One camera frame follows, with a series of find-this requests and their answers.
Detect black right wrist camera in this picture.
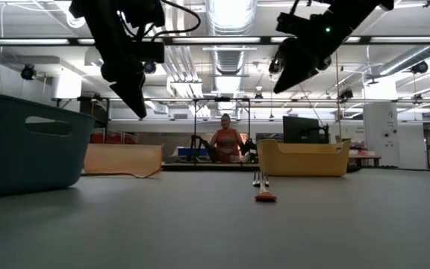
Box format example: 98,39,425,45
275,10,305,37

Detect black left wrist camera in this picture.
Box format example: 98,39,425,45
135,40,166,64

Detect orange translucent plastic bin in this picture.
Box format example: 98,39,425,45
83,143,164,176

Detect orange-handled silver fork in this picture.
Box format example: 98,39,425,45
252,170,278,203

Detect yellow plastic bin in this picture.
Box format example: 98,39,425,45
255,138,352,178

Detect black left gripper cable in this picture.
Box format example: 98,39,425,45
125,0,203,43

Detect red storage cabinet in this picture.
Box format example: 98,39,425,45
89,129,140,145

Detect person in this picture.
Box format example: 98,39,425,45
209,113,246,164

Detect grey table mat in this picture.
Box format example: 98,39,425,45
0,166,430,269

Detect ceiling light strip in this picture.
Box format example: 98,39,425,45
371,35,430,43
0,37,70,46

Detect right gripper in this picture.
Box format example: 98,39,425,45
273,7,361,94

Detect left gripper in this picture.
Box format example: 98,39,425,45
87,22,148,120

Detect black monitor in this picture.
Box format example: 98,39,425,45
282,115,330,145

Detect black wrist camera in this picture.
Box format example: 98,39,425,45
135,40,166,64
275,10,305,37

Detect large silver air duct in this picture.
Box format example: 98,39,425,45
204,0,258,94

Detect teal plastic bin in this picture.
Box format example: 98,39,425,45
0,90,96,199

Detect white building column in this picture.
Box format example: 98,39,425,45
364,102,401,167

